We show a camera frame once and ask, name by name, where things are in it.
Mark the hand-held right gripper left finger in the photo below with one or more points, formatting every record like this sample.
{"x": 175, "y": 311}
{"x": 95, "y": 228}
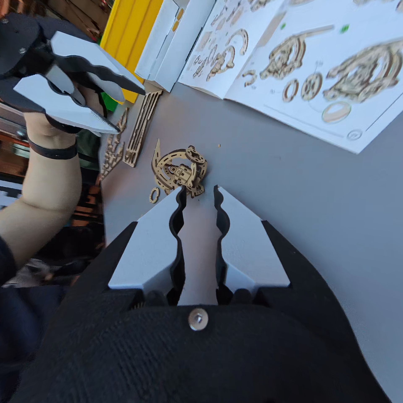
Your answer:
{"x": 148, "y": 252}

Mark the white instruction booklet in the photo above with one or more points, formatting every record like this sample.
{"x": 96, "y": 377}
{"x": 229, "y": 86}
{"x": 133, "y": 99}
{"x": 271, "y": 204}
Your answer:
{"x": 283, "y": 104}

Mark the yellow box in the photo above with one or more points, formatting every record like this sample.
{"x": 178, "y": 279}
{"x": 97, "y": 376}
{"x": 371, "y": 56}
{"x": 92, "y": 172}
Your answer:
{"x": 132, "y": 31}

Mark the black wristband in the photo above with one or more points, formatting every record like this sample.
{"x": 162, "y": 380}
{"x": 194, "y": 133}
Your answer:
{"x": 53, "y": 152}

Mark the leftover wooden part frame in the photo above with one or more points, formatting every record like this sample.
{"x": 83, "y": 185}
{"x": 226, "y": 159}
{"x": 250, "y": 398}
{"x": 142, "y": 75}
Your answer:
{"x": 113, "y": 154}

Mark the person's left hand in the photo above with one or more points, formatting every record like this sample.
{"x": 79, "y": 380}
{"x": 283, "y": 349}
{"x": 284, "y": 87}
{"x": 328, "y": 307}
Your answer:
{"x": 50, "y": 130}

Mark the slotted wooden part sheet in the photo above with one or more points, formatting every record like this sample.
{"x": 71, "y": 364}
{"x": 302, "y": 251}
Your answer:
{"x": 148, "y": 104}

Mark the green plastic object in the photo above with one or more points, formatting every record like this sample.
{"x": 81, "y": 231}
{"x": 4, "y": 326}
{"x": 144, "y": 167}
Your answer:
{"x": 108, "y": 102}

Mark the white cardboard box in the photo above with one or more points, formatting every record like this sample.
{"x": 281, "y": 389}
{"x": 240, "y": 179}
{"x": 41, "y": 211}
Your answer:
{"x": 163, "y": 47}

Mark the person's dark clothing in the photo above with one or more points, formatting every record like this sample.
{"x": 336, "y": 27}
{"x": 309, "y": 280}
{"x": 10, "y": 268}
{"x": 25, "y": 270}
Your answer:
{"x": 19, "y": 330}

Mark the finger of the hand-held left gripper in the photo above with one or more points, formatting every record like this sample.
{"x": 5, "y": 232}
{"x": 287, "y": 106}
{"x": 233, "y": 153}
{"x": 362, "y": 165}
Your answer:
{"x": 82, "y": 50}
{"x": 59, "y": 104}

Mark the small wooden model assembly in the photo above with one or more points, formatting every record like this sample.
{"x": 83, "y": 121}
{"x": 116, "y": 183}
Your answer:
{"x": 179, "y": 171}

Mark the person's left forearm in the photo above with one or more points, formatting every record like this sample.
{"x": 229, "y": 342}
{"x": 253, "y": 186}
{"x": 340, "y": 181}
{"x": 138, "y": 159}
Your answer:
{"x": 41, "y": 195}

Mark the brown cardboard box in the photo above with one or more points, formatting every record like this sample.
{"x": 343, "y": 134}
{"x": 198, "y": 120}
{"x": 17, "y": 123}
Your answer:
{"x": 78, "y": 15}

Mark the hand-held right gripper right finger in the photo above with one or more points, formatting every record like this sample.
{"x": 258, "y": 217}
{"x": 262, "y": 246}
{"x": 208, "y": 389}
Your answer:
{"x": 248, "y": 252}

